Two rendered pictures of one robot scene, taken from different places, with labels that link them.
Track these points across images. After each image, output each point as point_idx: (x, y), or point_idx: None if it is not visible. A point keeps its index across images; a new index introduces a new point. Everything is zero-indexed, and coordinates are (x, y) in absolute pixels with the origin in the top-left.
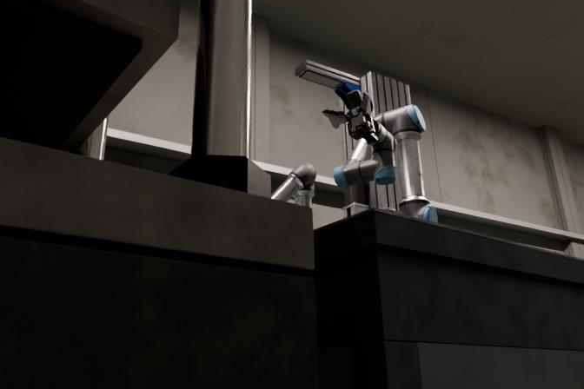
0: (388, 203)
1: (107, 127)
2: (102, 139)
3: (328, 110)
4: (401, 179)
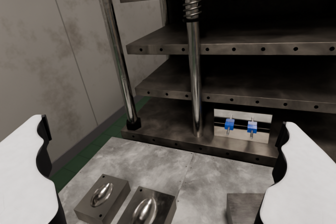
0: None
1: (192, 95)
2: (191, 99)
3: (282, 133)
4: None
